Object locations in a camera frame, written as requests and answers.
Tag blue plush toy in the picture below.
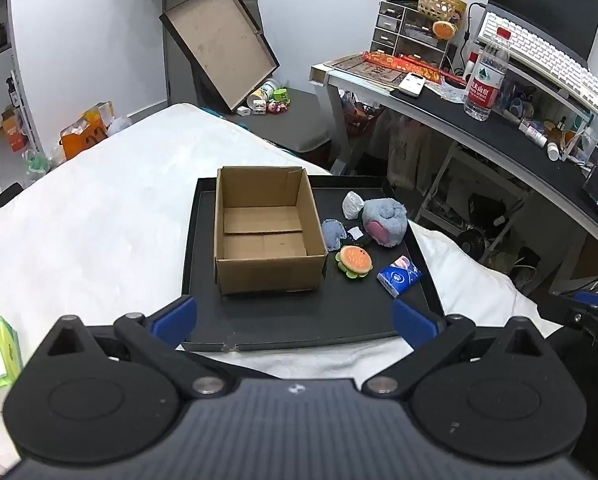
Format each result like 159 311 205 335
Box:
361 198 409 249

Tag white keyboard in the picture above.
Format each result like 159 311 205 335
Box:
476 11 598 114

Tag burger plush toy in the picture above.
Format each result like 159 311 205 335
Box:
335 245 374 281

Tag large flat cardboard lid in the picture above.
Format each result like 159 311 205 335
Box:
159 0 281 114

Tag green tissue box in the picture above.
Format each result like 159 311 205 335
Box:
0 305 24 402

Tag black monitor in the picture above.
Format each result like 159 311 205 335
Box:
488 0 598 62

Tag black stitched fabric pouch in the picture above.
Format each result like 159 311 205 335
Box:
347 226 376 247

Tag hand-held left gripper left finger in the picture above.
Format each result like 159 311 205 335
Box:
23 296 240 396

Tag white phone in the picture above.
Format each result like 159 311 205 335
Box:
397 72 428 97

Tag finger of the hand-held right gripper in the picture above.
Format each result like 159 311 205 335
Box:
536 289 598 349

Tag white plastic bundle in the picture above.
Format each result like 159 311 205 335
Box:
341 191 365 220

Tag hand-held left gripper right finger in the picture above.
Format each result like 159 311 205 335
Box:
361 299 556 396

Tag white bed blanket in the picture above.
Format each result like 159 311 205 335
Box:
0 103 560 466

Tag blue tissue packet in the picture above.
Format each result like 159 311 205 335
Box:
377 255 423 300

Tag white and yellow can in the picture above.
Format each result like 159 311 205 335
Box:
248 78 281 107

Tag woven wicker basket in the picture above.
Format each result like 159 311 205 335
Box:
417 0 460 22

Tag black curved desk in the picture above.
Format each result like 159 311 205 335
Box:
309 52 598 261

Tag clear plastic water bottle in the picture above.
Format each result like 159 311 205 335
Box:
462 27 511 122

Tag orange paper bag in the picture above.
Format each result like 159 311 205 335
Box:
60 102 116 161

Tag grey desktop drawer organiser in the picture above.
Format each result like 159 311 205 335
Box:
369 0 460 59

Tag black tray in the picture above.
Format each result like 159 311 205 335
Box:
181 175 448 354

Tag orange carton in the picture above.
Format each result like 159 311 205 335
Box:
1 107 30 153

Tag brown cardboard box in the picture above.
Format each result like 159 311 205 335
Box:
214 166 329 296

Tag red paper banners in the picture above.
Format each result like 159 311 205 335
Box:
363 51 466 87

